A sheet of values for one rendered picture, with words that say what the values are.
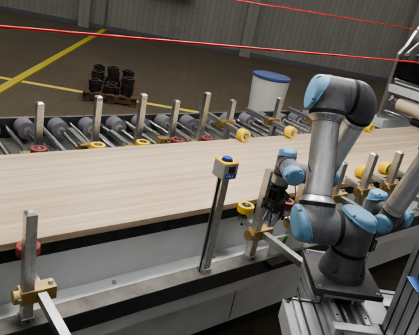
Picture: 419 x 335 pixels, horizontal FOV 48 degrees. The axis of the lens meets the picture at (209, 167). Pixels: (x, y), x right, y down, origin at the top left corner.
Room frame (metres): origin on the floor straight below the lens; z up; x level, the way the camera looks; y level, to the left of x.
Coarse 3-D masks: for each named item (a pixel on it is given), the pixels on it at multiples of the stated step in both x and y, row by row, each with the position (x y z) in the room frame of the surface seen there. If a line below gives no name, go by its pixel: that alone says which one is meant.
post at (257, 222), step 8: (272, 168) 1.86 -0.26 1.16; (264, 176) 1.87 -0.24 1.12; (264, 184) 1.86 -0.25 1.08; (264, 192) 1.85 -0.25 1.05; (256, 208) 1.87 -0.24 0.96; (264, 208) 1.86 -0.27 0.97; (256, 216) 1.86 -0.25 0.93; (256, 224) 1.85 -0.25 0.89; (248, 248) 1.86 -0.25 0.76; (256, 248) 1.87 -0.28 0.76; (248, 256) 1.85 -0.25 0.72
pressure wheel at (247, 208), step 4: (240, 204) 1.99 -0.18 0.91; (244, 204) 2.00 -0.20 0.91; (248, 204) 2.01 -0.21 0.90; (252, 204) 2.01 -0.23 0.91; (240, 208) 1.97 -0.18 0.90; (244, 208) 1.96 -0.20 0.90; (248, 208) 1.96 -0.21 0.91; (252, 208) 1.97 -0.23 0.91; (240, 212) 1.96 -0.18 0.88; (244, 212) 1.96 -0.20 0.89; (248, 212) 1.96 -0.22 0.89; (252, 212) 1.97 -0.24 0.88; (240, 224) 2.00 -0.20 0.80
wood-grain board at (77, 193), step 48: (192, 144) 2.69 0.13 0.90; (240, 144) 2.87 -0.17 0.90; (288, 144) 3.07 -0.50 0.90; (384, 144) 3.56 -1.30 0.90; (0, 192) 1.67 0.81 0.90; (48, 192) 1.75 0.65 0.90; (96, 192) 1.83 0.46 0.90; (144, 192) 1.93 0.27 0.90; (192, 192) 2.03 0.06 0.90; (240, 192) 2.13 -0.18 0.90; (288, 192) 2.25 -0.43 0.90; (0, 240) 1.35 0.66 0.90; (48, 240) 1.43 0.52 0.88
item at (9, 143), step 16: (192, 112) 3.59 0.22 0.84; (224, 112) 3.78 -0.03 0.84; (240, 112) 3.89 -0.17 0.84; (272, 112) 4.13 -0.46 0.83; (288, 112) 4.27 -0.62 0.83; (128, 128) 3.21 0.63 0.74; (256, 128) 3.93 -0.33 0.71; (16, 144) 2.59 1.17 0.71; (32, 144) 2.64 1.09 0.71; (48, 144) 2.69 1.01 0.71; (64, 144) 2.74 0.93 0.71
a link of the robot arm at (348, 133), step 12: (360, 84) 1.50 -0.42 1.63; (360, 96) 1.48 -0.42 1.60; (372, 96) 1.50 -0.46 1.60; (360, 108) 1.48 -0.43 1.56; (372, 108) 1.50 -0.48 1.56; (348, 120) 1.54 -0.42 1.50; (360, 120) 1.52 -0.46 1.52; (348, 132) 1.56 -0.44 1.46; (360, 132) 1.57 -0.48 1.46; (348, 144) 1.58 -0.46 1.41; (336, 168) 1.64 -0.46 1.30; (336, 180) 1.68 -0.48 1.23
